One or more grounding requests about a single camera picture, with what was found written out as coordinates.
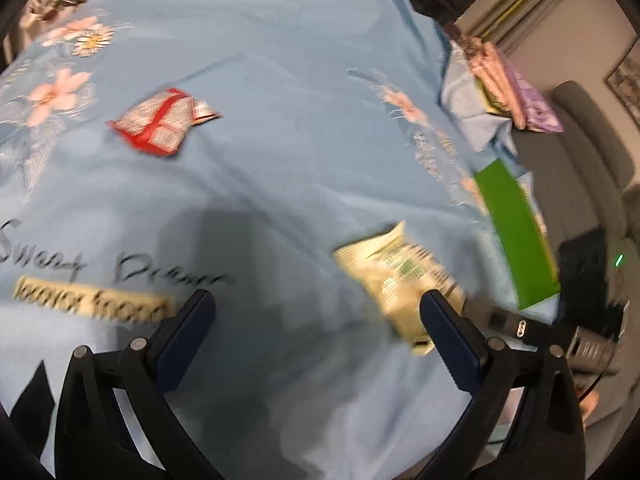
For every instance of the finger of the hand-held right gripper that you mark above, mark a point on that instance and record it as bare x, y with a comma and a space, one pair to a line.
520, 327

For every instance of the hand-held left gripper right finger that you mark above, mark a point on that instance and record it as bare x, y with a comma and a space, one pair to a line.
452, 340

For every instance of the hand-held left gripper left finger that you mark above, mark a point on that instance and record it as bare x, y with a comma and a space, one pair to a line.
182, 340

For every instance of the green cardboard box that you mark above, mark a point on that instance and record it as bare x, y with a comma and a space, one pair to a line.
520, 240

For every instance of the cream and green snack packet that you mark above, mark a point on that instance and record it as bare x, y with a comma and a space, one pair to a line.
395, 280

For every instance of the grey sofa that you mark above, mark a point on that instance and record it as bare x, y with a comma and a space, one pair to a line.
580, 160

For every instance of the framed ink painting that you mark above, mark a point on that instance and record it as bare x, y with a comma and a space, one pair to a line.
627, 85

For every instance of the pile of colourful packets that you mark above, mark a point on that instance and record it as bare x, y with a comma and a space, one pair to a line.
515, 85

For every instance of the light blue pillow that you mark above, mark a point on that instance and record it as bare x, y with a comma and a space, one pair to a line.
470, 105

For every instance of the light blue floral blanket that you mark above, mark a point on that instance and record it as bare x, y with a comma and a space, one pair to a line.
275, 160

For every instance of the red and white snack packet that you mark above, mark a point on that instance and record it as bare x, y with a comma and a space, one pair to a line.
155, 120

